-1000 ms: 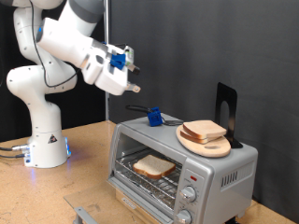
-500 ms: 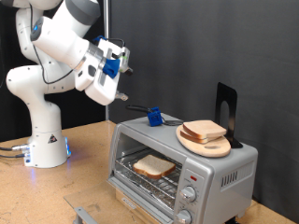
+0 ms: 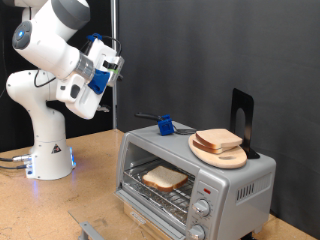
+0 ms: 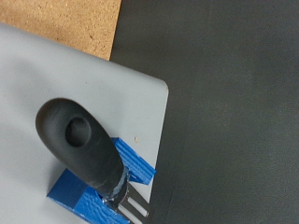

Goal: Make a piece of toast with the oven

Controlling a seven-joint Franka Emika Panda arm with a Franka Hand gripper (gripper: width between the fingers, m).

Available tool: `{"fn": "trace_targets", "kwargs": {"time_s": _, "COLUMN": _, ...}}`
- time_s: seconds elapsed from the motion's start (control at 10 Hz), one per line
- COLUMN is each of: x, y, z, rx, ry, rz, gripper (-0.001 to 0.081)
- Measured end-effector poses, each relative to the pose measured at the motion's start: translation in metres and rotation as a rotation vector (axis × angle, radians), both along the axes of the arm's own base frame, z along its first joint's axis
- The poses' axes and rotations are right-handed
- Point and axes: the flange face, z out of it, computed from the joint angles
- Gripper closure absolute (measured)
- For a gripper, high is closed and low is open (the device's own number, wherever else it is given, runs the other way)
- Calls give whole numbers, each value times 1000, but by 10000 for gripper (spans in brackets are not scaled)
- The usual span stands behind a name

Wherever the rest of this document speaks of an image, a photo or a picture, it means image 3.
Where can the round wooden board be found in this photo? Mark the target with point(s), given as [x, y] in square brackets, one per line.
[220, 160]

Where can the silver toaster oven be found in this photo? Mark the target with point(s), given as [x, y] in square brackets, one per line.
[233, 200]

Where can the silver oven knob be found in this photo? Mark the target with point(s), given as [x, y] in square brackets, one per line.
[201, 208]
[196, 232]

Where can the black fabric backdrop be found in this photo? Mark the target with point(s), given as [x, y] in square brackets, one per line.
[6, 133]

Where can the metal spatula with blue block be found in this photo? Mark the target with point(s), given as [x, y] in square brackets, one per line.
[166, 126]

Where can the grey fabric backdrop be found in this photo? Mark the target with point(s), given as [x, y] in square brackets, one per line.
[216, 50]

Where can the black metal bookend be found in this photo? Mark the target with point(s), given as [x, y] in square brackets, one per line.
[248, 103]

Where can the white wrist camera blue mount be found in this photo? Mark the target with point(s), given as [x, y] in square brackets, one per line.
[100, 53]

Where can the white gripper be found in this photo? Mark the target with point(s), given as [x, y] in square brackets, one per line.
[83, 103]

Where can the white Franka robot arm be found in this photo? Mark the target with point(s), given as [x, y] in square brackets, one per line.
[43, 140]

